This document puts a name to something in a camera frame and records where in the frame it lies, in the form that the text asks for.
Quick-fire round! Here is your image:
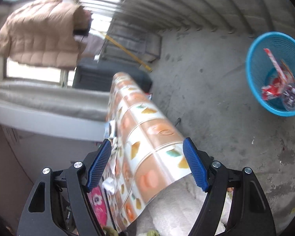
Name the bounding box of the grey curtain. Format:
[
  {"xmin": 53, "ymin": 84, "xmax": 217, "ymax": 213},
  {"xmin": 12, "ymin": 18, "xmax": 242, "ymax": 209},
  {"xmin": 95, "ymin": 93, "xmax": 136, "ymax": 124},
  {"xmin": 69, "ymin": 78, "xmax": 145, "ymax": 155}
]
[{"xmin": 0, "ymin": 80, "xmax": 109, "ymax": 122}]

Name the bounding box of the dark grey cabinet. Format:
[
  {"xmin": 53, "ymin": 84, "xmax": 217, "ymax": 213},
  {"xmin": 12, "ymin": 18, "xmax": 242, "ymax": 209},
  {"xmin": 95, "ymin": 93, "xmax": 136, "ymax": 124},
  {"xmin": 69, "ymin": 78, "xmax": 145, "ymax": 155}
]
[{"xmin": 72, "ymin": 58, "xmax": 153, "ymax": 93}]

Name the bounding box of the Pepsi plastic bottle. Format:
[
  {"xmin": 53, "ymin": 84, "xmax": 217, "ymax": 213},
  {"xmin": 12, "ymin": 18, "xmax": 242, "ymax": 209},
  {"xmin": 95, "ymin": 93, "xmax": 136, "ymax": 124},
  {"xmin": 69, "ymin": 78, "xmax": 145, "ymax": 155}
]
[{"xmin": 281, "ymin": 83, "xmax": 295, "ymax": 111}]

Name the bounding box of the blue mesh trash basket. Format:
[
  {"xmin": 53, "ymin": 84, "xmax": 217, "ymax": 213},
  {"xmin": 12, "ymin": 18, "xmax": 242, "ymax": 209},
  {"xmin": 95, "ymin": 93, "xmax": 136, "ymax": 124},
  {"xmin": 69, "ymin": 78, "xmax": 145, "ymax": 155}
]
[{"xmin": 246, "ymin": 31, "xmax": 295, "ymax": 117}]

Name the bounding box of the beige puffer jacket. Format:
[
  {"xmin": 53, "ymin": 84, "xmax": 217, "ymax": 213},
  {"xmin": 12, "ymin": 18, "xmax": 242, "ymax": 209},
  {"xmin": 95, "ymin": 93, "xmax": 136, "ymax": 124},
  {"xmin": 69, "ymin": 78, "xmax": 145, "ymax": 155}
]
[{"xmin": 0, "ymin": 0, "xmax": 91, "ymax": 70}]

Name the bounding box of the bed with pink bedding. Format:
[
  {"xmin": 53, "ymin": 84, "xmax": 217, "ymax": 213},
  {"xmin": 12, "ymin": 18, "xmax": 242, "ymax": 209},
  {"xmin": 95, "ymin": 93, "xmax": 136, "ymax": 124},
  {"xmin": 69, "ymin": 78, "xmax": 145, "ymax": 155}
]
[{"xmin": 87, "ymin": 186, "xmax": 108, "ymax": 227}]

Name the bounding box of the white green fluffy garment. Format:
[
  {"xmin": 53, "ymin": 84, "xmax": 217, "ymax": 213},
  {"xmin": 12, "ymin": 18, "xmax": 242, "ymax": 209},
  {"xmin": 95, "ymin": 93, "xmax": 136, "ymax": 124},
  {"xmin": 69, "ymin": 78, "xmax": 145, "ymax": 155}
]
[{"xmin": 101, "ymin": 176, "xmax": 235, "ymax": 236}]

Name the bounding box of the framed screen panel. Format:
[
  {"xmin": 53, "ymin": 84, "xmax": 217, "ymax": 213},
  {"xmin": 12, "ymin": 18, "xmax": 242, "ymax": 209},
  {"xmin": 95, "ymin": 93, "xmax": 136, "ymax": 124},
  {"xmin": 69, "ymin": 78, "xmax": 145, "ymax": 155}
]
[{"xmin": 100, "ymin": 25, "xmax": 162, "ymax": 63}]

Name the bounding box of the clear red printed plastic wrapper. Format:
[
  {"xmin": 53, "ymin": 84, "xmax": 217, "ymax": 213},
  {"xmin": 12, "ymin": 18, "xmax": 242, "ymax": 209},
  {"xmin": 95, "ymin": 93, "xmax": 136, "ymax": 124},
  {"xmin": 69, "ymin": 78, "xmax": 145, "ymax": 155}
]
[{"xmin": 264, "ymin": 48, "xmax": 295, "ymax": 86}]

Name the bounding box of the blue white medicine box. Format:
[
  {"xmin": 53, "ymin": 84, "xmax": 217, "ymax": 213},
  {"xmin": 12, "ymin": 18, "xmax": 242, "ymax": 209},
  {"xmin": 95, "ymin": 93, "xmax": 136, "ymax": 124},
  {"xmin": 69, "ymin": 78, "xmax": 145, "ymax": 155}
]
[{"xmin": 104, "ymin": 120, "xmax": 111, "ymax": 139}]

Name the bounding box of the white tissue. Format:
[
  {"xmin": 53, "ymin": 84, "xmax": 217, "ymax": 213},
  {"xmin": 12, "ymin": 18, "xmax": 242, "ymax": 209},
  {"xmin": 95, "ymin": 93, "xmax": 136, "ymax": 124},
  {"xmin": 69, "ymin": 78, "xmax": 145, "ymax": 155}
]
[{"xmin": 102, "ymin": 177, "xmax": 117, "ymax": 195}]

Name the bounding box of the yellow broom handle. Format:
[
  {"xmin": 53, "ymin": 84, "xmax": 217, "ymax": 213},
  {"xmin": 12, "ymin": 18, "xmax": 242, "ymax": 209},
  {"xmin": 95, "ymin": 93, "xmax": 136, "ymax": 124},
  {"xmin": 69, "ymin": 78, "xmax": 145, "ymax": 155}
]
[{"xmin": 104, "ymin": 35, "xmax": 152, "ymax": 73}]

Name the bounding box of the metal balcony railing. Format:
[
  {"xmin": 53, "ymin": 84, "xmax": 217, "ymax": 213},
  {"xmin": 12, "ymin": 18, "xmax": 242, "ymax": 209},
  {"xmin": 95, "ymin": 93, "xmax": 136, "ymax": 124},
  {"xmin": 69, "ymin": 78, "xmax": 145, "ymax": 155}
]
[{"xmin": 80, "ymin": 0, "xmax": 295, "ymax": 37}]

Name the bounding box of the patterned vinyl tablecloth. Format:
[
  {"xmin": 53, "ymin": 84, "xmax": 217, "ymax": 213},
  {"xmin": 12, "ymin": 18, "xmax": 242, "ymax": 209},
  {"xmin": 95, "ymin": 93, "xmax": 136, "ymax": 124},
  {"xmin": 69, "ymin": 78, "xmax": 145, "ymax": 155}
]
[{"xmin": 103, "ymin": 73, "xmax": 191, "ymax": 220}]

